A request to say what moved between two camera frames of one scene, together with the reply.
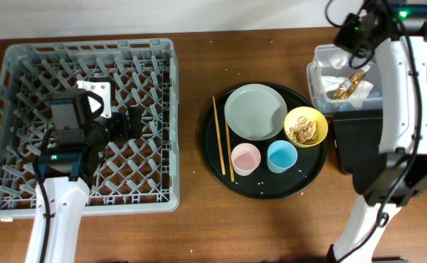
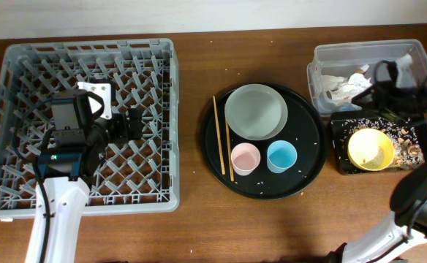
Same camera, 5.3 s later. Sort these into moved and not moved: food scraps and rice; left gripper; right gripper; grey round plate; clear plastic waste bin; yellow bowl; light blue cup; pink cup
Moved: right gripper; yellow bowl; food scraps and rice
Not moved: left gripper; light blue cup; grey round plate; pink cup; clear plastic waste bin
